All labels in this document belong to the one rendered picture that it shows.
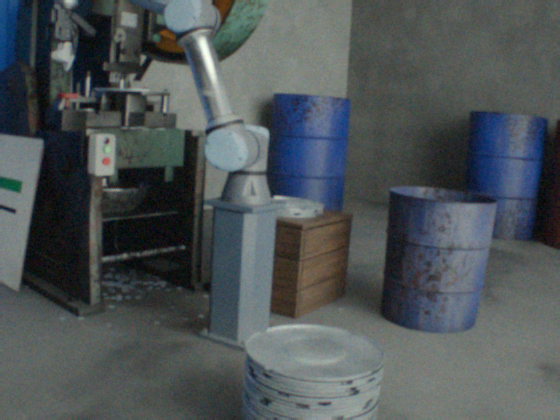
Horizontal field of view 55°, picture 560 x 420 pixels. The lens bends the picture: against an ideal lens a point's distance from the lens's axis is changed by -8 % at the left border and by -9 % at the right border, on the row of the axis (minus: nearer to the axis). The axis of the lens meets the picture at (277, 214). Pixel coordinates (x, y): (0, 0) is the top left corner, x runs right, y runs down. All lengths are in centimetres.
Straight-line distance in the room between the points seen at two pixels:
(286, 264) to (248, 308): 35
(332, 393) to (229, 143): 78
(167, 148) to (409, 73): 333
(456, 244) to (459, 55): 317
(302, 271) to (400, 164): 325
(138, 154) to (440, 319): 125
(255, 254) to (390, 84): 374
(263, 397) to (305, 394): 10
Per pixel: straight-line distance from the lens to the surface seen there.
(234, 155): 160
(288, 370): 113
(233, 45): 246
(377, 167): 536
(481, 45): 499
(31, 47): 261
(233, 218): 175
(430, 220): 202
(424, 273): 207
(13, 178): 247
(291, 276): 209
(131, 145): 215
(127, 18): 233
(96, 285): 209
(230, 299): 181
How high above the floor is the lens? 72
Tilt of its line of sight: 10 degrees down
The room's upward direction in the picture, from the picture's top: 4 degrees clockwise
